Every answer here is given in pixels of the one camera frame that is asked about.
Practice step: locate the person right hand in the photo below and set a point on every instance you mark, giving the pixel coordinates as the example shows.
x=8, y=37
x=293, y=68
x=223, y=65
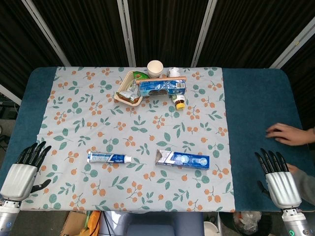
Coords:
x=290, y=134

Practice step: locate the person left hand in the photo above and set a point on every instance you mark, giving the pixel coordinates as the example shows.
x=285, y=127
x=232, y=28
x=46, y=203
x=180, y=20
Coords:
x=293, y=169

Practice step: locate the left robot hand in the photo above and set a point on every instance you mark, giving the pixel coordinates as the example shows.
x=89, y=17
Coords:
x=18, y=177

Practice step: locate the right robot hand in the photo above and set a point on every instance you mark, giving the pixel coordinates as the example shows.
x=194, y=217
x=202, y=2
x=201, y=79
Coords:
x=283, y=186

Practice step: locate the white blue toothpaste tube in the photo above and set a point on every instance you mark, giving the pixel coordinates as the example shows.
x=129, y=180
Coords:
x=108, y=157

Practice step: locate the blue toothpaste box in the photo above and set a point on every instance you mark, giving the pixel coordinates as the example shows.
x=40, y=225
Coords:
x=187, y=160

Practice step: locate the grey sleeved left forearm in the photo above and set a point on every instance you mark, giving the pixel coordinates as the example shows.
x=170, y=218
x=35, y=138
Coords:
x=306, y=186

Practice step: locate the person bare right forearm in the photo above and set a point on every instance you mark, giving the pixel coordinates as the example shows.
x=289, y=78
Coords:
x=311, y=137

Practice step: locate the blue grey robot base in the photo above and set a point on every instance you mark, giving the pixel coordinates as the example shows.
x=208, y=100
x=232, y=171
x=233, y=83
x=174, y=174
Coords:
x=165, y=226

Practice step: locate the teal table cover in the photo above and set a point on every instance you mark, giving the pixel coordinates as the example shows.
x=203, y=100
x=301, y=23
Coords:
x=258, y=105

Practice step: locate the clear plastic bag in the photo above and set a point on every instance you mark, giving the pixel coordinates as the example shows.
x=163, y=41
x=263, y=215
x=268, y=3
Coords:
x=247, y=220

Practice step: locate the white bucket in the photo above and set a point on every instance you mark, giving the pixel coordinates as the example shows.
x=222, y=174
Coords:
x=211, y=228

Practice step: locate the orange plastic bag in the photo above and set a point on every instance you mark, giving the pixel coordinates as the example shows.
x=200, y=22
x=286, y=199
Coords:
x=94, y=222

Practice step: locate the floral print tablecloth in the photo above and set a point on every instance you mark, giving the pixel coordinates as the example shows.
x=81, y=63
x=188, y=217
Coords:
x=123, y=186

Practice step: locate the brown bottle yellow cap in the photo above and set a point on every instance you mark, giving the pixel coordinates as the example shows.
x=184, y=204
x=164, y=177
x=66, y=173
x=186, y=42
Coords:
x=179, y=101

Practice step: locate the white plastic bottle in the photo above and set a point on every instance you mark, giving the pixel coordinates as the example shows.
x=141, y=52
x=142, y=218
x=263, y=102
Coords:
x=174, y=72

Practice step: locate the silver snack packet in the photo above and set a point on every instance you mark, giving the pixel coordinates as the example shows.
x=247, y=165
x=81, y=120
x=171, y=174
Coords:
x=129, y=94

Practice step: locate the blue cookie package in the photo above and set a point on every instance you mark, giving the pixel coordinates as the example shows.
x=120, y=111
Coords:
x=160, y=88

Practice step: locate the brown sausage stick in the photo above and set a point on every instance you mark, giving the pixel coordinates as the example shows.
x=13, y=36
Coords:
x=162, y=79

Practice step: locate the beige food tray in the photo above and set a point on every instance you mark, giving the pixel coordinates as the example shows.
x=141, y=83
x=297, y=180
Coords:
x=124, y=84

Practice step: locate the beige paper cup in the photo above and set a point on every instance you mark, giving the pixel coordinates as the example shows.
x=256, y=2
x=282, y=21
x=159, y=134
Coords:
x=155, y=70

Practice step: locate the green snack packet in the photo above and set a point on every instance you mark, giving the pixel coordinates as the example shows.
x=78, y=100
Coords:
x=139, y=74

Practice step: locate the white partition post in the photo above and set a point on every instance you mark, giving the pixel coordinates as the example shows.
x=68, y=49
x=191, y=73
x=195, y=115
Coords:
x=292, y=45
x=9, y=94
x=46, y=33
x=126, y=32
x=203, y=34

